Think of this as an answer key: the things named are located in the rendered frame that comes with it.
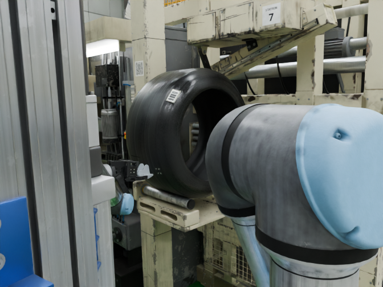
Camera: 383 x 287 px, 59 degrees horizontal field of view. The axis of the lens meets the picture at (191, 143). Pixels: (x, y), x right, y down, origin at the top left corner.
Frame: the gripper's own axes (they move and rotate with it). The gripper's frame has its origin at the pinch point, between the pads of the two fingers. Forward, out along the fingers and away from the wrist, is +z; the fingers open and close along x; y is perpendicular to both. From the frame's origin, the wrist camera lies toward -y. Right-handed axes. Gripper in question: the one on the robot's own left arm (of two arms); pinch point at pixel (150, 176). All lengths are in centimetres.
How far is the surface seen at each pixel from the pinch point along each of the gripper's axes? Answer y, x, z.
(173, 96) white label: 33.9, -11.0, 1.0
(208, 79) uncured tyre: 43.1, -12.3, 18.7
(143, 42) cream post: 62, 27, 11
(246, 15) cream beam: 74, -17, 36
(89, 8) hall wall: 409, 1044, 455
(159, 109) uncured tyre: 28.3, -7.8, -2.9
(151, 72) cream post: 48, 25, 16
